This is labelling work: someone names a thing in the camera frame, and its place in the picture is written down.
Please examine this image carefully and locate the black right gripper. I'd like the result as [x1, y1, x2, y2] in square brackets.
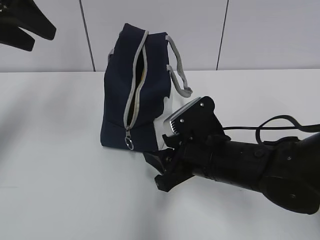
[143, 135, 231, 193]

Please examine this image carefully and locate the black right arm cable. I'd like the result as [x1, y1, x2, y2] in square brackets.
[221, 114, 320, 145]

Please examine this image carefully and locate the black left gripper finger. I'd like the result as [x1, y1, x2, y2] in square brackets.
[9, 0, 57, 41]
[0, 16, 35, 52]

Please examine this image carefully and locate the navy blue lunch bag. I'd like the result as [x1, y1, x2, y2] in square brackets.
[100, 23, 192, 152]

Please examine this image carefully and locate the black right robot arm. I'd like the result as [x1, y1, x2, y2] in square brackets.
[143, 134, 320, 215]

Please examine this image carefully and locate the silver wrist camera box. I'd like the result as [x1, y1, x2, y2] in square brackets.
[163, 96, 225, 141]

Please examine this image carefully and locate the yellow banana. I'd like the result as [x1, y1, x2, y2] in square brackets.
[140, 70, 145, 82]

